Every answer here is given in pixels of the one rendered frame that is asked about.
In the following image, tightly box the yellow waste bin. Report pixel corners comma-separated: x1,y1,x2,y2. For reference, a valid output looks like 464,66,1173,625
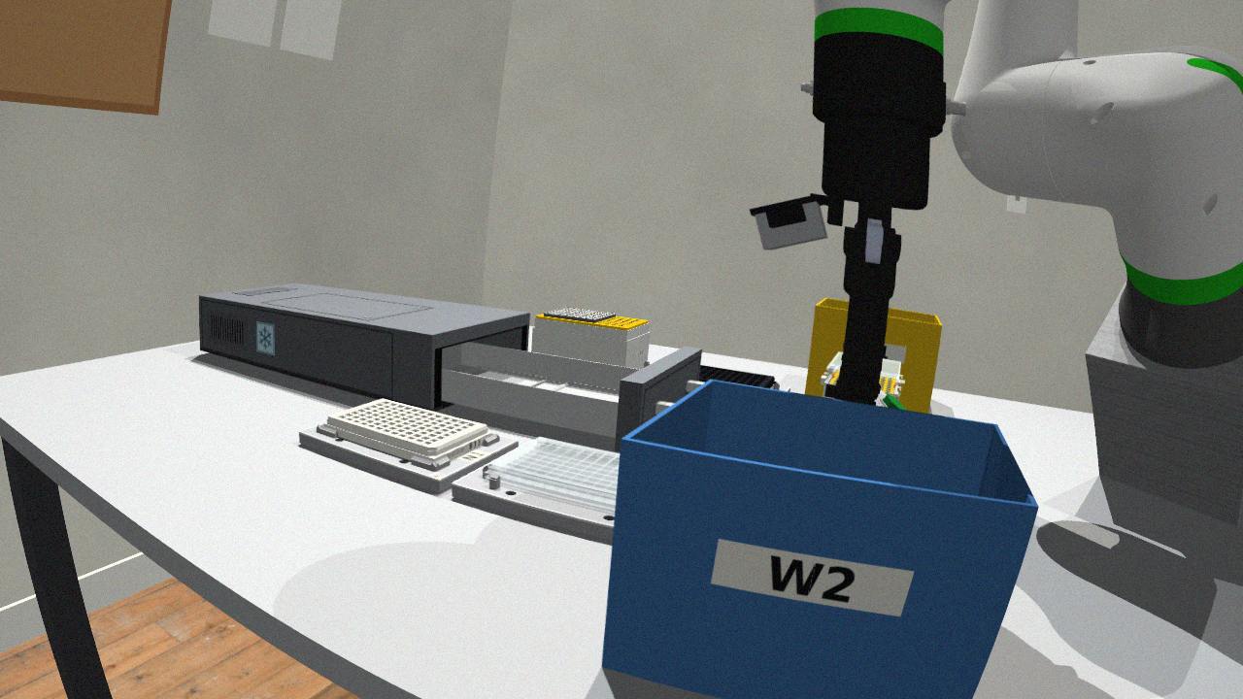
805,299,942,414

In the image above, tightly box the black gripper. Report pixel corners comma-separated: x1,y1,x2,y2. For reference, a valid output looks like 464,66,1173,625
822,118,930,405

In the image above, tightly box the blue bin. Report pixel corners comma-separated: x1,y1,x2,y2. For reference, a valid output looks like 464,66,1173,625
602,381,1038,699

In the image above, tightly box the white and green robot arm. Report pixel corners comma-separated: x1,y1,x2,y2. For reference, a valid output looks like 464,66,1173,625
800,0,1243,369

